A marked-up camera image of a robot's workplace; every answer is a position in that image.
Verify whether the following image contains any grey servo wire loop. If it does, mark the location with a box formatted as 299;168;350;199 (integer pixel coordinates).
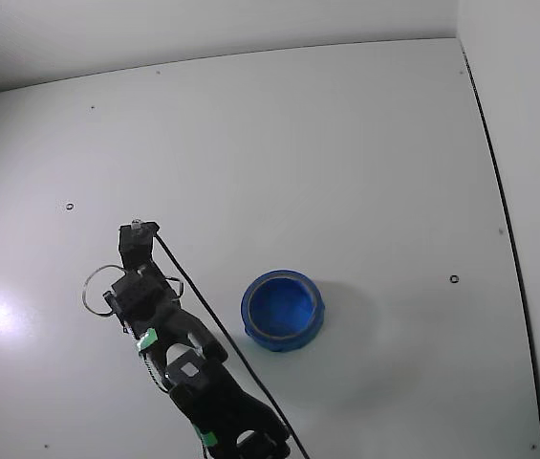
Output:
163;275;186;299
81;263;130;318

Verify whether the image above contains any blue tape roll bin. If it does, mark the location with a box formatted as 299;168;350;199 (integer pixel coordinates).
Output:
240;270;327;354

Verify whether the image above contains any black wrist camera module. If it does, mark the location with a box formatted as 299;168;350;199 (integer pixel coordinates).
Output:
118;219;162;269

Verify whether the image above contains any green tape label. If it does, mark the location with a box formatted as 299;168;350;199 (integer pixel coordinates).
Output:
136;328;159;353
194;424;218;448

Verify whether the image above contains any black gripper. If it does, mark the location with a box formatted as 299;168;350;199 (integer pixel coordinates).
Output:
104;264;181;332

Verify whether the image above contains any black camera cable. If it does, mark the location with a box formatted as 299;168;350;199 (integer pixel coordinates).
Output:
153;232;312;459

